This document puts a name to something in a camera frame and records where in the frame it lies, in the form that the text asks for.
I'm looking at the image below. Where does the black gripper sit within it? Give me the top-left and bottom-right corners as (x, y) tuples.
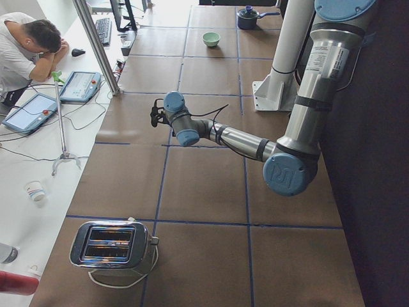
(150, 98), (166, 127)

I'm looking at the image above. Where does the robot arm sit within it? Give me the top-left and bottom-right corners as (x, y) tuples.
(150, 1), (378, 196)

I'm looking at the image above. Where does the green bowl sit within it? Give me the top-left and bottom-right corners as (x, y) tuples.
(202, 32), (220, 47)

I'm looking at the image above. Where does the far teach pendant tablet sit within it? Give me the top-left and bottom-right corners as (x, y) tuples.
(59, 71), (101, 104)

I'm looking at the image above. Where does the teach pendant tablet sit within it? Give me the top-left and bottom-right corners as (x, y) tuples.
(2, 93), (58, 134)
(59, 71), (101, 104)

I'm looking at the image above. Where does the metal reacher grabber tool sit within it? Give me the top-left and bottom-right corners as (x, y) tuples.
(51, 71), (81, 177)

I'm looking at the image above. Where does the black computer mouse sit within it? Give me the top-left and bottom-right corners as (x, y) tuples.
(71, 49), (86, 58)

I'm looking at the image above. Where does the black keyboard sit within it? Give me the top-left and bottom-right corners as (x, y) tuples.
(95, 18), (112, 47)

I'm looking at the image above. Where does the black monitor stand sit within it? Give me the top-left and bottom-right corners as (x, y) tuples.
(110, 0), (137, 33)

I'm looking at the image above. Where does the near teach pendant tablet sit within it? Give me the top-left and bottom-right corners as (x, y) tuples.
(2, 93), (58, 134)

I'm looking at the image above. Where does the blue saucepan with lid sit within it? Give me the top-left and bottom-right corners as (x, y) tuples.
(236, 5), (281, 30)

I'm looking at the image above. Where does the silver toaster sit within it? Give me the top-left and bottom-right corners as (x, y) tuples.
(70, 219), (159, 277)

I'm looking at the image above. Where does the brown paper table cover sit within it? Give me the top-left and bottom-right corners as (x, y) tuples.
(31, 1), (364, 306)

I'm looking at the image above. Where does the paper cup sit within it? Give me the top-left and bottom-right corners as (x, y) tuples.
(24, 180), (47, 208)

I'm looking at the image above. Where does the seated man in white shirt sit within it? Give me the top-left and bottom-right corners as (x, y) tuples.
(1, 12), (69, 109)

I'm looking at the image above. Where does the grey bottle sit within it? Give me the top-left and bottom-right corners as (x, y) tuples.
(0, 242), (19, 264)

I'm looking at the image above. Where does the red bottle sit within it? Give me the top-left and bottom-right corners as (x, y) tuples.
(1, 271), (39, 295)

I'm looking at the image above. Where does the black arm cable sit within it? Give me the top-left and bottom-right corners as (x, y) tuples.
(153, 98), (256, 161)

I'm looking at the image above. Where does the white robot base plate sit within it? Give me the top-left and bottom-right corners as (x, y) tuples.
(252, 73), (298, 111)

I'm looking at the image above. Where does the aluminium frame post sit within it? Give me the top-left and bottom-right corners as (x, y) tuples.
(72, 0), (120, 96)

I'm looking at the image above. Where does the white toaster cable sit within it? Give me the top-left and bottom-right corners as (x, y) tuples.
(88, 246), (160, 288)

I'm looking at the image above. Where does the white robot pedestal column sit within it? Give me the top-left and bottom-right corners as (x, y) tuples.
(270, 0), (314, 76)

